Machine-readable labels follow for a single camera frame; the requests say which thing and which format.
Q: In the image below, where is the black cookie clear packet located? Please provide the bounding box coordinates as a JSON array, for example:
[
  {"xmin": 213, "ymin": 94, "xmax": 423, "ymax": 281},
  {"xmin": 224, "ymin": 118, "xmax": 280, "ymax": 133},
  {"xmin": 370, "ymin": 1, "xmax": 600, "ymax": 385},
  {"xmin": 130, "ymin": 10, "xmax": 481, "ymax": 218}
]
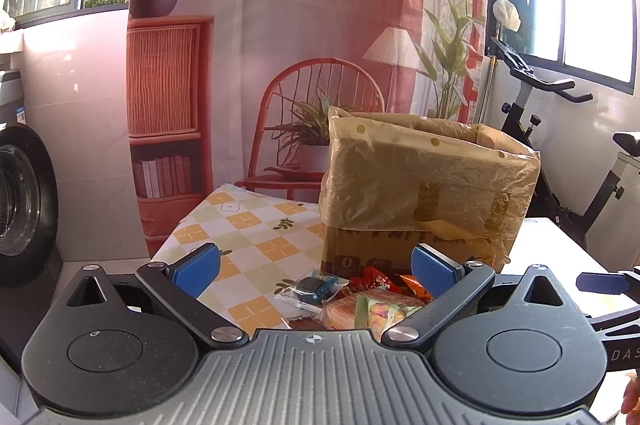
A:
[{"xmin": 274, "ymin": 275, "xmax": 348, "ymax": 307}]

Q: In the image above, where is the washing machine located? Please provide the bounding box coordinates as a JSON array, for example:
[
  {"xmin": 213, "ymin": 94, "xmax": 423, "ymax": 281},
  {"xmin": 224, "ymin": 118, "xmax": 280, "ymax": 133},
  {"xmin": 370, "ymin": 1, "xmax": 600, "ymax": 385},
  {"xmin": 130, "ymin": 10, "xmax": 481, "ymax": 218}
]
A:
[{"xmin": 0, "ymin": 68, "xmax": 64, "ymax": 291}]

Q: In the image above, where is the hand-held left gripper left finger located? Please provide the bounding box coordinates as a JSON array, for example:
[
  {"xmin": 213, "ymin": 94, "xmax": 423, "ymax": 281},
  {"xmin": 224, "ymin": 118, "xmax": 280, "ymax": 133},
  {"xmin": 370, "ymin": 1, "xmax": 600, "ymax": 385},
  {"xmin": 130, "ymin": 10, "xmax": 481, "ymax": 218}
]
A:
[{"xmin": 65, "ymin": 242, "xmax": 251, "ymax": 351}]

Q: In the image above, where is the person's right hand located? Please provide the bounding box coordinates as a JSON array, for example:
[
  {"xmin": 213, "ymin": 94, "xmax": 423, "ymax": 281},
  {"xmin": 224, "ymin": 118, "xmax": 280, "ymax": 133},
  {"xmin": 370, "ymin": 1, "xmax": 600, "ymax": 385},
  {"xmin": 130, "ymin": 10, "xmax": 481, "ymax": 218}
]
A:
[{"xmin": 621, "ymin": 370, "xmax": 640, "ymax": 414}]

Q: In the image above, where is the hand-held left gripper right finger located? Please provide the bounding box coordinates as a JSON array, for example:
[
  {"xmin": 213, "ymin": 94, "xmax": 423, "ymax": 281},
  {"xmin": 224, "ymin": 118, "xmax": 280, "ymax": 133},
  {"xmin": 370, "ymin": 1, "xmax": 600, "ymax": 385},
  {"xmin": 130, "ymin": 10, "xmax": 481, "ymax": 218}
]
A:
[{"xmin": 382, "ymin": 243, "xmax": 571, "ymax": 351}]

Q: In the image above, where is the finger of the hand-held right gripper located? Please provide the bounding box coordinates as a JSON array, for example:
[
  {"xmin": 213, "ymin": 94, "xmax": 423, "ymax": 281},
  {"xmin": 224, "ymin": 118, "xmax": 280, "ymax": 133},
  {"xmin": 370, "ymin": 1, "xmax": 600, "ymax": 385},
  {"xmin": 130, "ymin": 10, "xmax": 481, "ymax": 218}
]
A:
[{"xmin": 576, "ymin": 271, "xmax": 640, "ymax": 293}]

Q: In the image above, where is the black exercise bike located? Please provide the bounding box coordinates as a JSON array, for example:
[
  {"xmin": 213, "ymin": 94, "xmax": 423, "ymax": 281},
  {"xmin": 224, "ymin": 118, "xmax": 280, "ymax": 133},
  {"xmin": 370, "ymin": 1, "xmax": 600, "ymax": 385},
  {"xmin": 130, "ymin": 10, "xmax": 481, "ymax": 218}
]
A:
[{"xmin": 490, "ymin": 36, "xmax": 640, "ymax": 251}]

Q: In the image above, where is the metal pole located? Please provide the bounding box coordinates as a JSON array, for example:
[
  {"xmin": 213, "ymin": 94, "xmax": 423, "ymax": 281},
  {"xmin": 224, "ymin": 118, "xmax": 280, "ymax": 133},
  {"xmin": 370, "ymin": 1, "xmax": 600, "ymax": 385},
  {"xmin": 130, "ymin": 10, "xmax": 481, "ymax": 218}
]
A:
[{"xmin": 477, "ymin": 54, "xmax": 499, "ymax": 127}]

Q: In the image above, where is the orange snack packet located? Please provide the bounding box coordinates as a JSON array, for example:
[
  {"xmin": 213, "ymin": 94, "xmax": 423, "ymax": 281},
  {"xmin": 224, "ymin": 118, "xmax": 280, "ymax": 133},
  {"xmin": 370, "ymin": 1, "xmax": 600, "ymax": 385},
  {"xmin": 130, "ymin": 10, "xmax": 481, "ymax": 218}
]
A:
[{"xmin": 400, "ymin": 274, "xmax": 434, "ymax": 304}]

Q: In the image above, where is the brown snack packet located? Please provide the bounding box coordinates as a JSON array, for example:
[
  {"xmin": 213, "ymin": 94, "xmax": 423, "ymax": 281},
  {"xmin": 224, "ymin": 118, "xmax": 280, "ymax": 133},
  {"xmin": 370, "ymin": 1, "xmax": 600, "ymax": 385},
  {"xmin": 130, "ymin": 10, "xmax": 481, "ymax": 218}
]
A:
[{"xmin": 284, "ymin": 312, "xmax": 326, "ymax": 332}]

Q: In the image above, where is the red snack packet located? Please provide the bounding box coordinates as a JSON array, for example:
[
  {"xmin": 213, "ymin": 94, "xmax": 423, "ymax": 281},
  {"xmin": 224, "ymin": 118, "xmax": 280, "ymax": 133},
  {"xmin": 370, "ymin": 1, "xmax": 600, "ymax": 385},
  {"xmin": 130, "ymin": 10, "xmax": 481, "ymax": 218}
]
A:
[{"xmin": 347, "ymin": 266, "xmax": 407, "ymax": 294}]

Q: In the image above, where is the yellow green pastry packet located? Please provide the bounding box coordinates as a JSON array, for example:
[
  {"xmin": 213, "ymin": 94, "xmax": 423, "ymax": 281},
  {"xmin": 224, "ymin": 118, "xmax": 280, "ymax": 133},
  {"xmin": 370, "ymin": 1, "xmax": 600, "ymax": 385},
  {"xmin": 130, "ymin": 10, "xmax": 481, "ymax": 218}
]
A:
[{"xmin": 320, "ymin": 289, "xmax": 426, "ymax": 342}]

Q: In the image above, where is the cardboard box with plastic liner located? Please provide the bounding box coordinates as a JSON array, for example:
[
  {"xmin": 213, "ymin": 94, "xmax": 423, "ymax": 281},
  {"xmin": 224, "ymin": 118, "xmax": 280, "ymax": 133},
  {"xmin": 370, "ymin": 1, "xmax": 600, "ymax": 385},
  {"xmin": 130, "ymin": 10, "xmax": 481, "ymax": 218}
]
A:
[{"xmin": 320, "ymin": 106, "xmax": 542, "ymax": 278}]

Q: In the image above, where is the white cloth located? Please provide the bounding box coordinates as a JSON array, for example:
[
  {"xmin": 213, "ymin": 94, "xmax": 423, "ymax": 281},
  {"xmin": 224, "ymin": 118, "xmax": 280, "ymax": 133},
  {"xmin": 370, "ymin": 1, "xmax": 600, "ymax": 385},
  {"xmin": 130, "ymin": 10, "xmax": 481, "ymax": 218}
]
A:
[{"xmin": 492, "ymin": 0, "xmax": 522, "ymax": 32}]

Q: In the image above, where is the printed backdrop cloth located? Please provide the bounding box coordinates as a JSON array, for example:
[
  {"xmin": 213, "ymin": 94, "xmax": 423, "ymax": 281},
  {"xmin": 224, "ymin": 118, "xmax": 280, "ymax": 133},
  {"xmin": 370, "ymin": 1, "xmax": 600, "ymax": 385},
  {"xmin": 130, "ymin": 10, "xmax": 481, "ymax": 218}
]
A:
[{"xmin": 127, "ymin": 0, "xmax": 488, "ymax": 251}]

